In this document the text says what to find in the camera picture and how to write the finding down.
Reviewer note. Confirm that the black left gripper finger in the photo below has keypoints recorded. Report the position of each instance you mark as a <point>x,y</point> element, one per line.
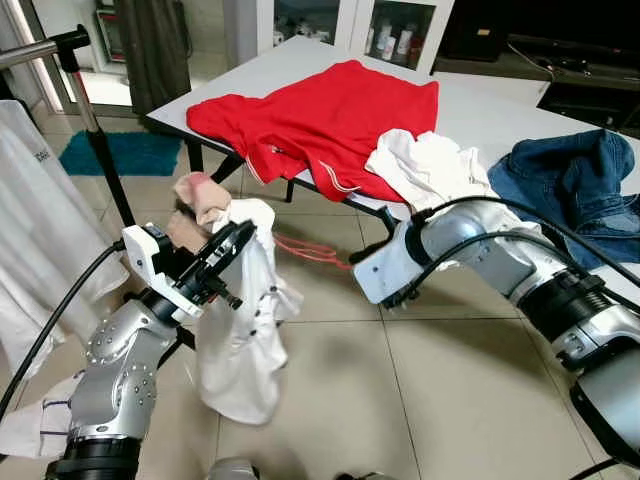
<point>233,242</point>

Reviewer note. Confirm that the white button shirt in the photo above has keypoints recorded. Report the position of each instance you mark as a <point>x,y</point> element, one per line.
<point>245,340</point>

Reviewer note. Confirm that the red plastic hanger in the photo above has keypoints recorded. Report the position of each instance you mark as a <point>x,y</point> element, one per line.
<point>310,250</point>

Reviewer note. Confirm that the red shirt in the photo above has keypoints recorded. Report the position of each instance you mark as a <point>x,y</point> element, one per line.
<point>320,110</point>

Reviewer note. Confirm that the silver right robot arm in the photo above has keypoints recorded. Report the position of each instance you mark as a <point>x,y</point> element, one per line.
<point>490,250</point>

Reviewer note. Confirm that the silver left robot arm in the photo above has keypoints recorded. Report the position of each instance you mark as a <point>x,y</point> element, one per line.
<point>120,370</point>

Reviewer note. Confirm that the white cloth with hanger drawing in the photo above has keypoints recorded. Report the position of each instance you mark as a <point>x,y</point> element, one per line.
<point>35,430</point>

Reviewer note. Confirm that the teal floor mat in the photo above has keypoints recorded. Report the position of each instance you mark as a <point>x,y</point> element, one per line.
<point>120,155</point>

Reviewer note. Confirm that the white printed hanging shirt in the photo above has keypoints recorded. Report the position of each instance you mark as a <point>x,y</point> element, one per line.
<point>50,230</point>

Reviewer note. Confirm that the black clothes rack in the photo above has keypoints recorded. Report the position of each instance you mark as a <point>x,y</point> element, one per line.
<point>100,150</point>

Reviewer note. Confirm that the grey left robot leg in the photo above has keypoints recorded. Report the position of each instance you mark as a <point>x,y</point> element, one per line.
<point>232,470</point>

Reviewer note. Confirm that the grey robot leg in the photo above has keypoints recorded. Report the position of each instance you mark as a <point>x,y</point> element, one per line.
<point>370,476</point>
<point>232,470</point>

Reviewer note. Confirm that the grey curtain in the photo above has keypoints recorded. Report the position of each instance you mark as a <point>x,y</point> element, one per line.
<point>150,55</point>

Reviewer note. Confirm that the crumpled white garment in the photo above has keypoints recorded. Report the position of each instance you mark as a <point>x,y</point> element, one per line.
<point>430,170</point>

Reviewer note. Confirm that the blue denim jeans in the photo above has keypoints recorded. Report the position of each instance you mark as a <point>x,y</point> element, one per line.
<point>570,180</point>

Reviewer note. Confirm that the white glass-door cabinet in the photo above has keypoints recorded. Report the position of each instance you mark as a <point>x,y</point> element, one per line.
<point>345,30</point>

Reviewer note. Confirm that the grey right robot leg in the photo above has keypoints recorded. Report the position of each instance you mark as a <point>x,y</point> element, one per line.
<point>370,476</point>

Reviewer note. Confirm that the black TV stand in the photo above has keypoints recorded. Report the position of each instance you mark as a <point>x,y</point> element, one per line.
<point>590,90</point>

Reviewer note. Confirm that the white folding table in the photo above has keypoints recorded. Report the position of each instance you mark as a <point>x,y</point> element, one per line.
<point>480,100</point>

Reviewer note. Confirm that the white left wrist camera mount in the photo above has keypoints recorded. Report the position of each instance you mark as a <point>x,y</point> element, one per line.
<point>145,255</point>

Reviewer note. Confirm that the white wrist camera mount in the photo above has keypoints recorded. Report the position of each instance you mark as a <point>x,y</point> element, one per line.
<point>385,270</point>
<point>145,255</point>

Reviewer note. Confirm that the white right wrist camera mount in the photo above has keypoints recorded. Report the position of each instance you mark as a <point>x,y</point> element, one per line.
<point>385,270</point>

